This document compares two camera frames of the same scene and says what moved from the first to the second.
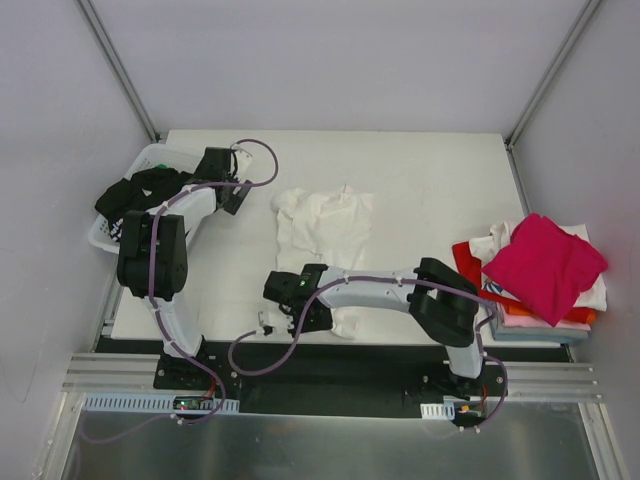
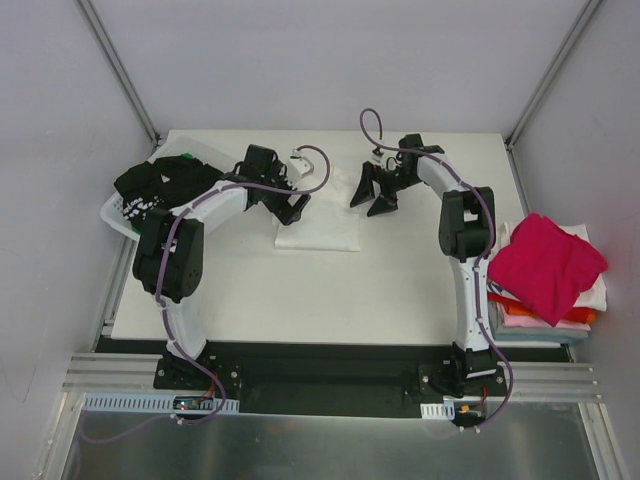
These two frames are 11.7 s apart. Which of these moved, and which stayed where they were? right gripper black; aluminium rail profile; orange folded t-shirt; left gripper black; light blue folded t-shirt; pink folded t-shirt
Moved: right gripper black; left gripper black
Stayed: pink folded t-shirt; orange folded t-shirt; aluminium rail profile; light blue folded t-shirt
